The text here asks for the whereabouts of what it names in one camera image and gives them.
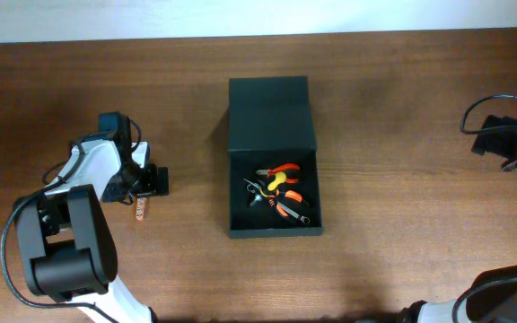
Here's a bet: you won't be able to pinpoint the yellow black screwdriver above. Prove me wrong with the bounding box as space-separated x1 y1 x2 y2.
245 170 287 206

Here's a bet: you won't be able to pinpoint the black box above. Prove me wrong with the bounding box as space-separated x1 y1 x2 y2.
228 76 323 239

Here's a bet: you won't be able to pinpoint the red side cutters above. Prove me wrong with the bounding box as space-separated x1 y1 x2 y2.
255 163 301 184

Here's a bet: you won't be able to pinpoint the orange black pliers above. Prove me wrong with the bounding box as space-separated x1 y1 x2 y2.
261 183 309 214

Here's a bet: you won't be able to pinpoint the silver wrench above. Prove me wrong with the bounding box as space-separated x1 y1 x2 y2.
244 179 311 225

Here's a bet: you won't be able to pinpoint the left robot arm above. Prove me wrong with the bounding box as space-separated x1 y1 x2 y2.
0 112 169 323

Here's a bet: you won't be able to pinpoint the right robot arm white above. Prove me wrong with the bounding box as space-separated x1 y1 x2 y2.
395 94 517 323

